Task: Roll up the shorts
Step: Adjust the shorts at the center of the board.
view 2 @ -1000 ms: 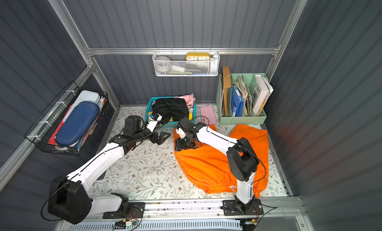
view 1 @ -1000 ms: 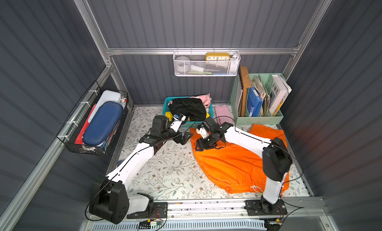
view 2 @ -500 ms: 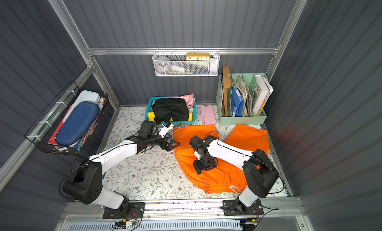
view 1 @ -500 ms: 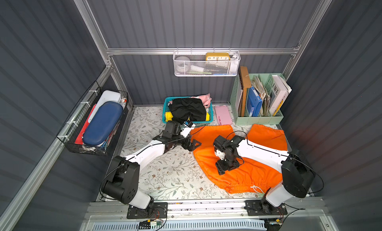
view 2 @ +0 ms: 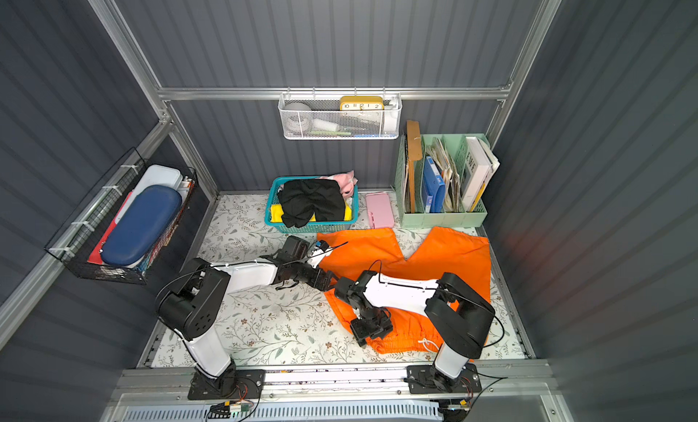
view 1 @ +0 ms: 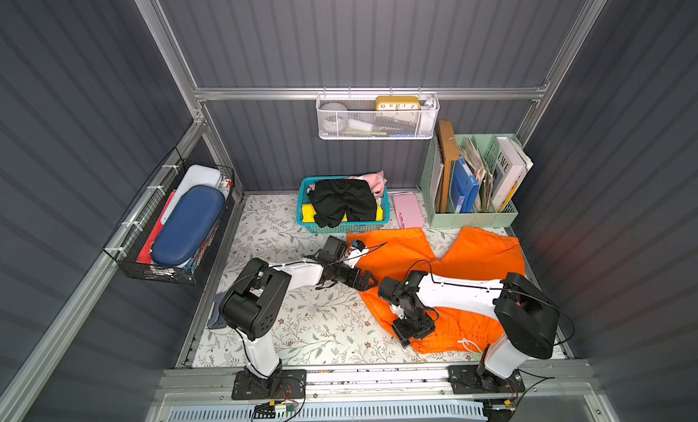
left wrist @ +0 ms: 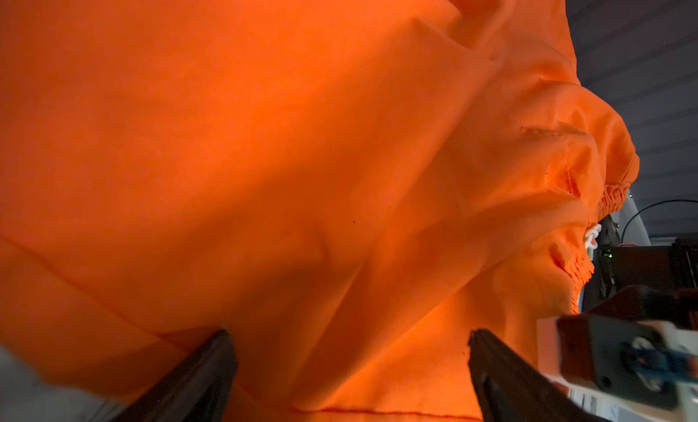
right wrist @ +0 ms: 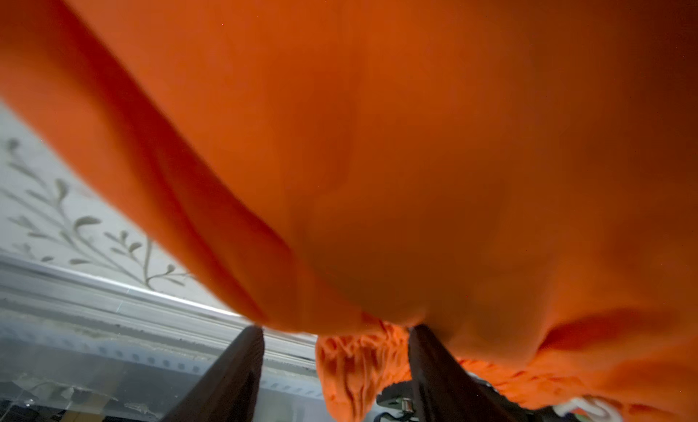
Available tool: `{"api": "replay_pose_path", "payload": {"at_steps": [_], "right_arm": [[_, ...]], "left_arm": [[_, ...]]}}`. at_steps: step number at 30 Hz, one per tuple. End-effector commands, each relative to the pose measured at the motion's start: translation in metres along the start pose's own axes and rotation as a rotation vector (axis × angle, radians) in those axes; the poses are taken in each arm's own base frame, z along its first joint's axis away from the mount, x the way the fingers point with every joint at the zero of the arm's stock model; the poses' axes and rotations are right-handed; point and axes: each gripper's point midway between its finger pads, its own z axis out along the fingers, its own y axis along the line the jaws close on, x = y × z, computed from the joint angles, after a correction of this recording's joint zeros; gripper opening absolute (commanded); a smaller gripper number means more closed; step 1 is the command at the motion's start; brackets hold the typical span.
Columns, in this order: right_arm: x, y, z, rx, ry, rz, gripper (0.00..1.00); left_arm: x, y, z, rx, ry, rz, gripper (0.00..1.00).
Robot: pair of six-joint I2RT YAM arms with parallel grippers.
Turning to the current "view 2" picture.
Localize aluminium front rail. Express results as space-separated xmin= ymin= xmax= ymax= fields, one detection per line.
xmin=102 ymin=359 xmax=574 ymax=421

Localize white yellow book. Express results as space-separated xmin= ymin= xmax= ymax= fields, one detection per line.
xmin=461 ymin=137 xmax=500 ymax=213

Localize pink patterned folded cloth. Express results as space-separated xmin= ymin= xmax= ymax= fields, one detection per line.
xmin=320 ymin=170 xmax=358 ymax=200

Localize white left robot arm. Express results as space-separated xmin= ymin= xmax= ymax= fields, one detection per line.
xmin=155 ymin=236 xmax=336 ymax=380

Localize teal plastic basket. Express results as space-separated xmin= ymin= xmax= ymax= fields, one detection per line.
xmin=265 ymin=177 xmax=359 ymax=234

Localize white flat box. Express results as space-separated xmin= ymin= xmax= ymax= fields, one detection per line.
xmin=113 ymin=165 xmax=183 ymax=224

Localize yellow clock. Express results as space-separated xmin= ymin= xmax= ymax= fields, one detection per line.
xmin=339 ymin=95 xmax=385 ymax=112

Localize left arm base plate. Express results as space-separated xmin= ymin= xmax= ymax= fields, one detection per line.
xmin=187 ymin=369 xmax=266 ymax=400

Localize navy blue oval case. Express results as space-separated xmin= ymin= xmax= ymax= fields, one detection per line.
xmin=101 ymin=186 xmax=182 ymax=268

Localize orange shorts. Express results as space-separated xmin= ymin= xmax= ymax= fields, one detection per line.
xmin=316 ymin=227 xmax=491 ymax=355

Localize black shorts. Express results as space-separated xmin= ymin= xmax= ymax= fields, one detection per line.
xmin=276 ymin=178 xmax=346 ymax=229

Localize roll of tape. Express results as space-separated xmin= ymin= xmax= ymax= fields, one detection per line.
xmin=280 ymin=102 xmax=313 ymax=136

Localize white wire wall basket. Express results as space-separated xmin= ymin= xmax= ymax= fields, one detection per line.
xmin=278 ymin=91 xmax=403 ymax=140

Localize blue binder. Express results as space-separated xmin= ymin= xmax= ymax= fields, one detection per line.
xmin=422 ymin=156 xmax=445 ymax=213

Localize mint green file organizer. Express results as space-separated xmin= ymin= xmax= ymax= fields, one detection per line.
xmin=393 ymin=132 xmax=492 ymax=229

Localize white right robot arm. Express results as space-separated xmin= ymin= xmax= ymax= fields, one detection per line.
xmin=334 ymin=270 xmax=496 ymax=387

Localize black wire side basket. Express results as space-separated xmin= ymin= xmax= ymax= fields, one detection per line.
xmin=45 ymin=149 xmax=198 ymax=285

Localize pink plastic case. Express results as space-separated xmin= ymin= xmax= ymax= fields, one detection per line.
xmin=365 ymin=192 xmax=394 ymax=229

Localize yellow folded cloth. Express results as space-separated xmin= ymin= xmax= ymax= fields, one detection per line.
xmin=270 ymin=204 xmax=353 ymax=223

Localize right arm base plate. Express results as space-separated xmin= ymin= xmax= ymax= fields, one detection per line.
xmin=405 ymin=363 xmax=482 ymax=395

